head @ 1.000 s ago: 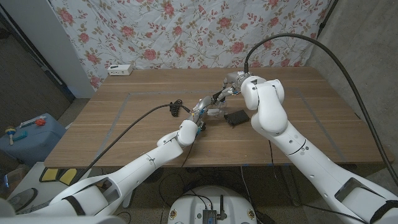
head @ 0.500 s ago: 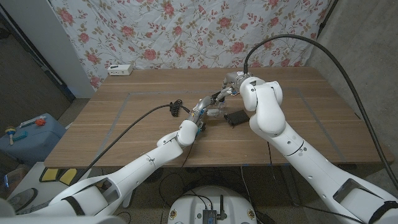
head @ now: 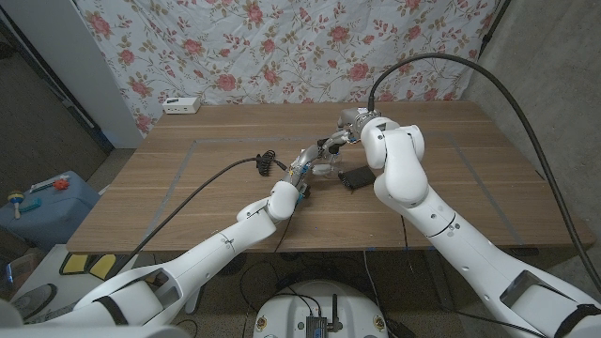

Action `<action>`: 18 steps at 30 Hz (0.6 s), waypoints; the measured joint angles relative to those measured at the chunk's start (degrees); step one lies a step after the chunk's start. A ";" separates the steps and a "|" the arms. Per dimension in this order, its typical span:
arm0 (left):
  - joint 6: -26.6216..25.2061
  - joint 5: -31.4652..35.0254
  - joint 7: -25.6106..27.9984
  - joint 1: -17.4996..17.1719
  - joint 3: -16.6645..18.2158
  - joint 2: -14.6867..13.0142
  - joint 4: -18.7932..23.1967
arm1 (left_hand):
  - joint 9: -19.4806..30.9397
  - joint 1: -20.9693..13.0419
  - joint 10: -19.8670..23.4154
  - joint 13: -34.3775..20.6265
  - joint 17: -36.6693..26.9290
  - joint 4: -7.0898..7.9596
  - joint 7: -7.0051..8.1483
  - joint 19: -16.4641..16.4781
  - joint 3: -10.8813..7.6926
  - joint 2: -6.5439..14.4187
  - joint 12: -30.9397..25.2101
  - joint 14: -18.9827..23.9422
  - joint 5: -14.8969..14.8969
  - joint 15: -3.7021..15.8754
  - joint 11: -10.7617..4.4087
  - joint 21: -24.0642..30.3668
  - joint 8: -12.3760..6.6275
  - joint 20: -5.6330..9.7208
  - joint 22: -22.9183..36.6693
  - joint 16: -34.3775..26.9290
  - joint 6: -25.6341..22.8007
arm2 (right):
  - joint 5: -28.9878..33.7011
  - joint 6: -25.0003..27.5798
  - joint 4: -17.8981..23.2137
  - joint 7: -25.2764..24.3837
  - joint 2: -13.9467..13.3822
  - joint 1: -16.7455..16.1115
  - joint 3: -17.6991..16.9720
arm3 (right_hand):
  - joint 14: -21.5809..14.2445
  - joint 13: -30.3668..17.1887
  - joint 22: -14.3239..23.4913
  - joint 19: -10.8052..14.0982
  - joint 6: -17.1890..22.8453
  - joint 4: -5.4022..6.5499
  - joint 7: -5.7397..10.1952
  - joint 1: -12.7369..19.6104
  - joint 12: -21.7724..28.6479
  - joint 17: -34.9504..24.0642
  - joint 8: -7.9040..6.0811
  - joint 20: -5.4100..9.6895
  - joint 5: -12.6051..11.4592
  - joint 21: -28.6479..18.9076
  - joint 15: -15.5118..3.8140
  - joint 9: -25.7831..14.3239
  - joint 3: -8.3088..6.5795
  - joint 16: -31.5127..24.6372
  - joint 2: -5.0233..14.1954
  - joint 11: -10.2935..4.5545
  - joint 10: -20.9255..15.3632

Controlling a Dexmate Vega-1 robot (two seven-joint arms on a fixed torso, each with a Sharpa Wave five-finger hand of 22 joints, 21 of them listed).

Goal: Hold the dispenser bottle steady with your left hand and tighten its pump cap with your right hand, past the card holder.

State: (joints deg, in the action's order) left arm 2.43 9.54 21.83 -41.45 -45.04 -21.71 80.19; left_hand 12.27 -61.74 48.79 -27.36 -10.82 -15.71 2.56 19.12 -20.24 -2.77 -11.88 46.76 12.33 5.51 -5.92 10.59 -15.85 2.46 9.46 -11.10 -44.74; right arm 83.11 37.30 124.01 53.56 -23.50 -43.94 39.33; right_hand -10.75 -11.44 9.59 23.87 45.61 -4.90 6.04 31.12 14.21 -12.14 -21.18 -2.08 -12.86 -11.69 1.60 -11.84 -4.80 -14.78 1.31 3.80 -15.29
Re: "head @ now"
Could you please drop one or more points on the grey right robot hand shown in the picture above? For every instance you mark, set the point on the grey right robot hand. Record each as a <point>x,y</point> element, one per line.
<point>354,119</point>

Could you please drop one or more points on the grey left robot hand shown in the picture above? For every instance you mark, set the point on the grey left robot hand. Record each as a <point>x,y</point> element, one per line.
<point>304,159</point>

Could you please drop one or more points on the clear dispenser bottle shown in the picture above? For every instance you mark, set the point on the clear dispenser bottle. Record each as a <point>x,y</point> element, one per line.
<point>329,163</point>

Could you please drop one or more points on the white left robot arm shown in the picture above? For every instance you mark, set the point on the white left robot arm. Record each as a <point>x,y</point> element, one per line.
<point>211,253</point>

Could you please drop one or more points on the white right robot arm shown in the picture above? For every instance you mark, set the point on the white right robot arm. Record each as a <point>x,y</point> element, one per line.
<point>404,178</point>

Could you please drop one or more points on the black card holder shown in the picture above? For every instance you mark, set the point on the black card holder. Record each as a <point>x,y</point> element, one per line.
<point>357,177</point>

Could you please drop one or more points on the black hair claw clip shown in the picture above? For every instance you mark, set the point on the black hair claw clip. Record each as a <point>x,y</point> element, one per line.
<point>265,162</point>

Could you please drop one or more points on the floral backdrop cloth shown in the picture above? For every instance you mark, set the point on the floral backdrop cloth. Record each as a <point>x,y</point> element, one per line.
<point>282,47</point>

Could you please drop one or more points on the white power strip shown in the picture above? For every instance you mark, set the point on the white power strip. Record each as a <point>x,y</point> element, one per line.
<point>180,105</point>

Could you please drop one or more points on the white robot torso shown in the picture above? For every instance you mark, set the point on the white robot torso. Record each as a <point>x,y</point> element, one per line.
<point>282,314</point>

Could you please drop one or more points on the black backdrop stand pole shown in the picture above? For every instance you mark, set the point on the black backdrop stand pole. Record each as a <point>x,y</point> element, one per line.
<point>494,29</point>

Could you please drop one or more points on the grey module with antenna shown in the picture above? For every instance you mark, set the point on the grey module with antenna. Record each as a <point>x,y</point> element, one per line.
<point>317,326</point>

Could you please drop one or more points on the dark table leg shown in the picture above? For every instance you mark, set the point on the dark table leg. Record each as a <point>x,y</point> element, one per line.
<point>436,277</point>

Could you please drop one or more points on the white table leg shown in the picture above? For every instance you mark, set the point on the white table leg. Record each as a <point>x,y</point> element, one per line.
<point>191,306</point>

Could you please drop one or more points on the black desk control panel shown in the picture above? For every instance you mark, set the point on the black desk control panel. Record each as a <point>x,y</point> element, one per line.
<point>525,251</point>

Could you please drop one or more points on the yellow black floor mat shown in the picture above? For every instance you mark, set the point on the yellow black floor mat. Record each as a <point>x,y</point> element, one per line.
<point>75,263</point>

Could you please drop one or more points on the white pillar panel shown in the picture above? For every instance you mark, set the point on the white pillar panel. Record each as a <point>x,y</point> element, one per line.
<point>70,56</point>

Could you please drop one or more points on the blue storage box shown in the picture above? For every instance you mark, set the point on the blue storage box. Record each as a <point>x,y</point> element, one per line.
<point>51,220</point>

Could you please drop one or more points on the teal toy piece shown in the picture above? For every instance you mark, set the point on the teal toy piece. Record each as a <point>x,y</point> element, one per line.
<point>32,205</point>

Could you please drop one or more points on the wooden maraca toy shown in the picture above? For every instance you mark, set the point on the wooden maraca toy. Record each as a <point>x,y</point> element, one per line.
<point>15,198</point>

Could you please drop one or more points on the grey shoe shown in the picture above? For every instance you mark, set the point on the grey shoe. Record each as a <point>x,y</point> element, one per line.
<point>30,300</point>

